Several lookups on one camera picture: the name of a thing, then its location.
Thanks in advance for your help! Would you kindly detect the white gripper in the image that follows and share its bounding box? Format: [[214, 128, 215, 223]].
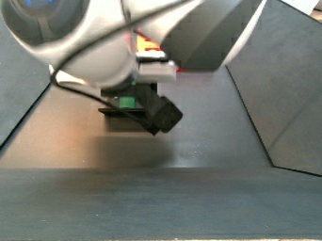
[[136, 51, 178, 83]]

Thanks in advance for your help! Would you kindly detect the green round cylinder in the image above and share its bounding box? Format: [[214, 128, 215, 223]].
[[119, 96, 136, 108]]

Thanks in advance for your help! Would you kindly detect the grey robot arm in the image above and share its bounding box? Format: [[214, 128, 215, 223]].
[[0, 0, 263, 88]]

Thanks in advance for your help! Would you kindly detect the red shape sorter board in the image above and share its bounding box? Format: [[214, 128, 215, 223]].
[[135, 31, 186, 73]]

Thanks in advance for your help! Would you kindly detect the black curved holder stand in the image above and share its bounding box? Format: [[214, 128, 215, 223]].
[[100, 82, 158, 116]]

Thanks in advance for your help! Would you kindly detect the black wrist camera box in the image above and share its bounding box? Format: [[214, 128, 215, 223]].
[[134, 85, 183, 135]]

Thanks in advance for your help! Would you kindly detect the black cable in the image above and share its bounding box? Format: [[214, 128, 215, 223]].
[[50, 0, 199, 137]]

